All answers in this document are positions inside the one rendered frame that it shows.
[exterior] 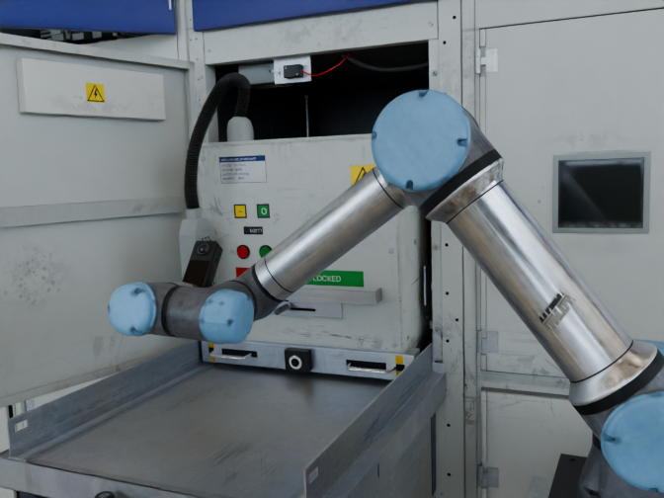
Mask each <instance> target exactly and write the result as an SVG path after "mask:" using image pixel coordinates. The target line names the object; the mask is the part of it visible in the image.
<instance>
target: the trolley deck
mask: <svg viewBox="0 0 664 498"><path fill-rule="evenodd" d="M392 381H393V379H383V378H373V377H363V376H353V375H343V374H333V373H315V372H309V373H303V372H294V371H286V370H285V369H275V368H265V367H255V366H245V365H235V364H226V363H219V364H217V365H215V366H213V367H211V368H209V369H207V370H205V371H203V372H201V373H198V374H196V375H194V376H192V377H190V378H189V379H187V380H185V381H183V382H181V383H179V384H177V385H175V386H173V387H171V388H169V389H167V390H165V391H163V392H161V393H159V394H157V395H155V396H153V397H151V398H149V399H147V400H145V401H143V402H141V403H139V404H137V405H135V406H133V407H131V408H130V409H128V410H127V411H125V412H123V413H121V414H119V415H117V416H115V417H113V418H111V419H109V420H107V421H105V422H103V423H101V424H99V425H97V426H95V427H93V428H91V429H89V430H87V431H85V432H83V433H81V434H79V435H77V436H75V437H74V438H72V439H70V440H68V441H66V442H64V443H62V444H60V445H58V446H56V447H54V448H52V449H50V450H48V451H46V452H44V453H42V454H40V455H38V456H35V457H33V458H31V459H29V460H27V461H20V460H15V459H10V458H8V456H9V455H10V452H9V449H7V450H5V451H3V452H1V453H0V487H2V488H6V489H11V490H15V491H19V492H24V493H28V494H33V495H37V496H41V497H45V498H95V496H96V495H97V494H98V493H100V492H103V491H111V492H113V493H114V494H115V498H296V497H297V496H298V495H299V494H300V493H301V492H302V491H303V490H304V481H303V469H304V468H305V467H306V466H307V465H308V464H309V463H310V462H311V461H312V460H313V459H314V458H315V457H316V456H317V455H318V454H319V453H320V452H321V451H322V450H323V449H324V448H325V447H326V446H327V445H328V444H329V443H330V442H331V441H332V440H333V439H334V438H335V437H336V436H337V435H338V434H339V433H340V432H341V431H343V430H344V429H345V428H346V427H347V426H348V425H349V424H350V423H351V422H352V421H353V420H354V419H355V418H356V417H357V416H358V415H359V414H360V413H361V412H362V411H363V410H364V409H365V408H366V407H367V406H368V405H369V404H370V403H371V402H372V401H373V400H374V399H375V398H376V397H377V396H378V395H379V394H380V393H381V392H382V391H383V390H384V389H385V388H386V387H387V386H388V385H389V384H390V383H391V382H392ZM445 398H446V372H444V373H433V374H432V375H431V376H430V377H429V379H428V380H427V381H426V382H425V383H424V385H423V386H422V387H421V388H420V389H419V390H418V392H417V393H416V394H415V395H414V396H413V398H412V399H411V400H410V401H409V402H408V403H407V405H406V406H405V407H404V408H403V409H402V411H401V412H400V413H399V414H398V415H397V416H396V418H395V419H394V420H393V421H392V422H391V424H390V425H389V426H388V427H387V428H386V429H385V431H384V432H383V433H382V434H381V435H380V437H379V438H378V439H377V440H376V441H375V442H374V444H373V445H372V446H371V447H370V449H369V450H368V451H367V452H366V453H365V454H364V456H363V457H362V458H361V459H360V460H359V462H358V463H357V464H356V465H355V466H354V467H353V469H352V470H351V471H350V472H349V473H348V475H347V476H346V477H345V478H344V479H343V480H342V482H341V483H340V484H339V485H338V486H337V488H336V489H335V490H334V491H333V492H332V493H331V495H330V496H329V497H328V498H374V497H375V496H376V495H377V493H378V492H379V490H380V489H381V488H382V486H383V485H384V483H385V482H386V480H387V479H388V478H389V476H390V475H391V473H392V472H393V471H394V470H395V469H396V467H397V466H398V464H399V463H400V462H401V460H402V459H403V457H404V456H405V454H406V453H407V452H408V450H409V449H410V447H411V446H412V445H413V443H414V442H415V440H416V439H417V437H418V436H419V435H420V433H421V432H422V430H423V429H424V428H425V426H426V425H427V423H428V422H429V420H430V419H431V418H432V416H433V415H434V413H435V412H436V411H437V409H438V408H439V406H440V405H441V403H442V402H443V401H444V399H445Z"/></svg>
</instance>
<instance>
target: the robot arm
mask: <svg viewBox="0 0 664 498"><path fill-rule="evenodd" d="M372 154H373V160H374V163H375V165H376V166H375V167H374V168H372V169H371V171H370V172H368V173H367V174H366V175H365V176H363V177H362V178H361V179H360V180H359V181H357V182H356V183H355V184H354V185H352V186H351V187H350V188H349V189H347V190H346V191H345V192H344V193H342V194H341V195H340V196H339V197H337V198H336V199H335V200H334V201H332V202H331V203H330V204H329V205H327V206H326V207H325V208H324V209H322V210H321V211H320V212H319V213H317V214H316V215H315V216H314V217H312V218H311V219H310V220H309V221H307V222H306V223H305V224H304V225H302V226H301V227H300V228H299V229H297V230H296V231H295V232H294V233H293V234H291V235H290V236H289V237H288V238H286V239H285V240H284V241H283V242H281V243H280V244H279V245H278V246H276V247H275V248H274V249H273V250H271V251H270V252H269V253H268V254H266V255H265V256H264V257H263V258H261V259H260V260H259V261H258V262H257V263H255V264H254V265H253V266H252V267H250V268H249V269H248V270H247V271H245V272H244V273H243V274H242V275H240V276H239V277H238V278H236V279H234V280H230V281H227V282H224V283H222V284H218V285H213V284H212V283H213V279H214V276H215V273H216V270H217V266H218V263H219V260H220V257H221V253H222V248H221V247H220V246H219V244H218V243H217V242H216V241H196V243H195V246H194V249H193V252H192V255H191V258H190V260H189V263H188V266H187V269H186V272H185V275H184V278H183V280H182V281H181V282H179V283H143V282H136V283H133V284H127V285H123V286H121V287H119V288H118V289H116V290H115V291H114V293H113V294H112V296H111V298H110V301H109V306H108V315H109V319H110V321H111V324H112V325H113V327H114V328H115V329H116V330H117V331H118V332H120V333H121V334H123V335H127V336H136V337H140V336H143V335H146V334H151V335H159V336H167V337H177V338H185V339H192V340H200V341H207V342H212V343H214V344H239V343H241V342H243V341H244V340H245V339H246V337H247V334H249V333H250V331H251V328H252V325H253V322H254V321H256V320H261V319H263V318H265V317H267V316H269V315H270V314H271V313H272V312H273V311H274V310H275V309H276V308H277V307H278V306H279V304H280V303H282V302H283V301H284V300H285V299H287V298H288V297H289V296H290V295H292V294H293V293H294V292H296V291H297V290H299V289H300V288H301V287H303V286H304V285H305V284H307V283H308V282H309V281H310V280H312V279H313V278H314V277H316V276H317V275H318V274H320V273H321V272H322V271H324V270H325V269H326V268H328V267H329V266H330V265H332V264H333V263H334V262H335V261H337V260H338V259H339V258H341V257H342V256H343V255H345V254H346V253H347V252H349V251H350V250H351V249H353V248H354V247H355V246H357V245H358V244H359V243H361V242H362V241H363V240H364V239H366V238H367V237H368V236H370V235H371V234H372V233H374V232H375V231H376V230H378V229H379V228H380V227H382V226H383V225H384V224H386V223H387V222H388V221H389V220H391V219H392V218H393V217H395V216H396V215H397V214H399V213H400V212H401V211H403V210H404V209H405V208H407V207H408V206H415V207H417V208H418V210H420V211H421V212H422V214H423V215H424V216H425V217H426V219H428V220H434V221H441V222H443V223H445V224H446V225H447V226H448V227H449V228H450V230H451V231H452V232H453V234H454V235H455V236H456V238H457V239H458V240H459V241H460V243H461V244H462V245H463V247H464V248H465V249H466V250H467V252H468V253H469V254H470V255H471V257H472V258H473V259H474V261H475V262H476V263H477V264H478V266H479V267H480V268H481V269H482V271H483V272H484V273H485V274H486V276H487V277H488V278H489V280H490V281H491V282H492V283H493V285H494V286H495V287H496V288H497V290H498V291H499V292H500V293H501V294H502V295H503V296H504V298H505V299H506V300H507V301H508V303H509V304H510V305H511V306H512V308H513V309H514V310H515V312H516V313H517V314H518V315H519V317H520V318H521V319H522V320H523V322H524V323H525V324H526V326H527V327H528V328H529V329H530V331H531V332H532V333H533V334H534V336H535V337H536V338H537V340H538V341H539V342H540V344H541V345H542V346H543V347H544V349H545V350H546V351H547V352H548V354H549V355H550V356H551V358H552V359H553V360H554V361H555V363H556V364H557V365H558V366H559V368H560V369H561V370H562V372H563V373H564V374H565V375H566V377H567V378H568V379H569V380H570V390H569V398H568V399H569V401H570V403H571V404H572V406H573V407H574V408H575V409H576V411H577V412H578V413H579V415H580V416H581V417H582V418H583V420H584V421H585V422H586V423H587V425H588V426H589V427H590V429H591V430H592V447H591V450H590V451H589V454H588V457H587V459H586V462H585V464H584V467H583V469H582V472H581V475H580V477H579V481H578V498H664V342H662V341H652V340H638V339H631V337H630V336H629V335H628V334H627V333H626V331H625V330H624V329H623V327H622V326H621V325H620V324H619V322H618V321H617V320H616V319H615V317H614V316H613V315H612V314H611V312H610V311H609V310H608V309H607V308H606V306H605V305H604V304H603V303H602V301H601V300H600V299H599V298H598V296H597V295H596V294H595V293H594V291H593V290H592V289H591V288H590V287H589V285H588V284H587V283H586V282H585V280H584V279H583V278H582V277H581V275H580V274H579V273H578V272H577V270H576V269H575V268H574V267H573V265H572V264H571V263H570V262H569V261H568V259H567V258H566V257H565V256H564V254H563V253H562V252H561V251H560V249H559V248H558V247H557V246H556V244H555V243H554V242H553V241H552V240H551V238H550V237H549V236H548V235H547V233H546V232H545V231H544V230H543V228H542V227H541V226H540V224H539V223H538V222H537V221H536V219H535V218H534V217H533V216H532V215H531V213H530V212H529V211H528V210H527V208H526V207H525V206H524V205H523V203H522V202H521V201H520V200H519V198H518V197H517V196H516V195H515V194H514V192H513V191H512V190H511V189H510V187H509V186H508V185H507V184H506V182H505V181H504V180H503V166H504V159H503V158H502V156H501V155H500V154H499V153H498V151H497V150H496V149H495V147H494V146H493V145H492V144H491V143H490V141H489V140H488V139H487V138H486V136H485V135H484V134H483V133H482V131H481V130H480V128H479V126H478V123H477V121H476V120H475V118H474V117H473V115H472V114H471V113H470V112H469V111H468V110H467V109H465V108H464V107H462V106H461V105H460V104H459V103H458V102H457V101H456V100H455V99H454V98H453V97H451V96H449V95H448V94H446V93H443V92H440V91H436V90H415V91H410V92H407V93H404V94H402V95H400V96H398V97H397V98H395V99H394V100H392V101H391V102H390V103H389V104H388V105H387V106H386V107H385V108H384V109H383V110H382V111H381V113H380V114H379V116H378V118H377V119H376V121H375V124H374V126H373V133H372Z"/></svg>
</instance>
